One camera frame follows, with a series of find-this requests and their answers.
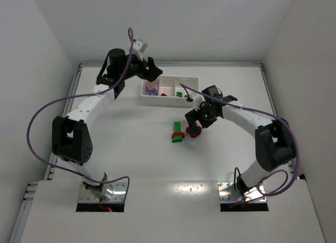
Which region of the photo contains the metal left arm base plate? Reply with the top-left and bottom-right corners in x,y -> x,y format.
78,182 -> 128,204

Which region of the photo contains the purple flower lego brick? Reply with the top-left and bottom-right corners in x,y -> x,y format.
148,88 -> 158,96

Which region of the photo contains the green number lego brick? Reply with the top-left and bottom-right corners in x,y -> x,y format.
174,121 -> 182,132

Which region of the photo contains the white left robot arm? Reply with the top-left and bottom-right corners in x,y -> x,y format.
52,48 -> 163,196

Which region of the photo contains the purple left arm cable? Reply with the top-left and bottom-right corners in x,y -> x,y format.
26,27 -> 134,191

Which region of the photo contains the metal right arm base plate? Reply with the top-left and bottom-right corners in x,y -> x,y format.
217,182 -> 267,204

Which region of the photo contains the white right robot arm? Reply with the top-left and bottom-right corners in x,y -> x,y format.
182,85 -> 300,197

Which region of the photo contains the red green rounded lego stack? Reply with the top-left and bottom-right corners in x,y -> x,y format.
172,132 -> 185,143

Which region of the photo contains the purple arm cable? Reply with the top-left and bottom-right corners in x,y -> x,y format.
180,82 -> 300,206
26,27 -> 134,191

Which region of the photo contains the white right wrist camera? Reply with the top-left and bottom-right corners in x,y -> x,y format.
187,93 -> 204,111

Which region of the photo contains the purple butterfly lego brick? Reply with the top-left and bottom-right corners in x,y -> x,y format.
145,82 -> 155,92

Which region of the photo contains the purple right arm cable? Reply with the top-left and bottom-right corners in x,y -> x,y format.
180,82 -> 300,206

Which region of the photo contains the white compartment tray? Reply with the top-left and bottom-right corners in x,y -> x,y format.
140,76 -> 199,108

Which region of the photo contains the red rounded lego brick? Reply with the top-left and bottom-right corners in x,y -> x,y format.
186,125 -> 202,138

